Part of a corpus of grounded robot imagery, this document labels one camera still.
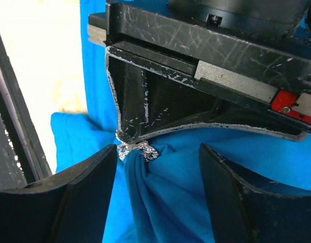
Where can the blue garment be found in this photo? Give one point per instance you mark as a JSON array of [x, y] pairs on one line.
[[163, 201]]

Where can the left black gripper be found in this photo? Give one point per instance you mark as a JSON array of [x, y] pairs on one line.
[[240, 59]]

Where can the silver leaf brooch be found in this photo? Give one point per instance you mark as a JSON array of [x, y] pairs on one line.
[[147, 151]]

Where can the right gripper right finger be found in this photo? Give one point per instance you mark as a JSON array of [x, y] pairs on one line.
[[245, 206]]

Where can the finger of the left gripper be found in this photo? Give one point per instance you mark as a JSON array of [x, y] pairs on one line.
[[156, 94]]

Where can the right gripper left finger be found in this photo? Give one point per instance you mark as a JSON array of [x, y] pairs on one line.
[[70, 206]]

